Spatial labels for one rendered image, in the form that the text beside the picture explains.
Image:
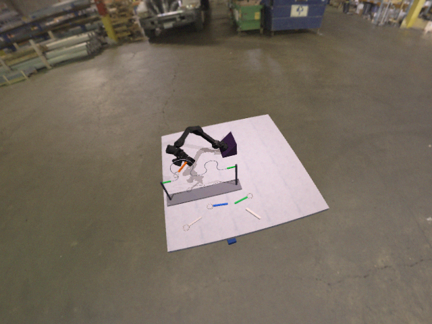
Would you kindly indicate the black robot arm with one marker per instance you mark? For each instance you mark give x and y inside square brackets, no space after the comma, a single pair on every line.
[198,131]

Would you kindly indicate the small blue block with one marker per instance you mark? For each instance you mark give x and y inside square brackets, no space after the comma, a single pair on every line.
[231,241]

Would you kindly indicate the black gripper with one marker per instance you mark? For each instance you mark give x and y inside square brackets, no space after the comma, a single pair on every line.
[182,155]

